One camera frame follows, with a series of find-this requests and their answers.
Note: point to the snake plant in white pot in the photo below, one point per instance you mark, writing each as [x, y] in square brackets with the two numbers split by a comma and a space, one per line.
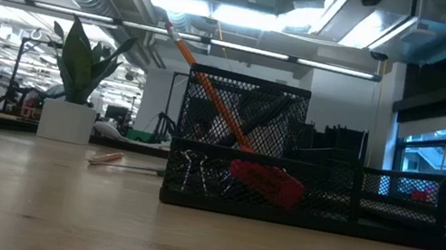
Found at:
[67, 120]

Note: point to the black pen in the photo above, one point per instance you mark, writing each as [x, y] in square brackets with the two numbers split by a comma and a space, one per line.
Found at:
[240, 132]
[281, 107]

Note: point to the orange pencil with eraser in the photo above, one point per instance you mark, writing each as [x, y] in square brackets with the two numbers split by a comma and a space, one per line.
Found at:
[107, 157]
[196, 69]

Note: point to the black frame stand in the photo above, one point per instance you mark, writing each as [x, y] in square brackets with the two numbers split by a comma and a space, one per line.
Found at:
[19, 61]

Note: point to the red eraser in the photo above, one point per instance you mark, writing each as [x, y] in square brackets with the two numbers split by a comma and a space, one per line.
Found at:
[268, 183]

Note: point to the black mesh desk organizer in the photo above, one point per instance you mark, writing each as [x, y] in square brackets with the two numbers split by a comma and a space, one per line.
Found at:
[325, 223]

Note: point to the background robot station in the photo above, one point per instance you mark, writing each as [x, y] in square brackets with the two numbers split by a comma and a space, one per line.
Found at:
[24, 101]

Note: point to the long ceiling light strip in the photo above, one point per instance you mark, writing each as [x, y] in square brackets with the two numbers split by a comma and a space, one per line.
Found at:
[245, 49]

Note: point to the black stacked equipment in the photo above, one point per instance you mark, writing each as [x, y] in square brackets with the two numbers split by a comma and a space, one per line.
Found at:
[335, 140]

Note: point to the black binder clip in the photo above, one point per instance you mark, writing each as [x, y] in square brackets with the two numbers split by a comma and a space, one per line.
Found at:
[189, 169]
[227, 181]

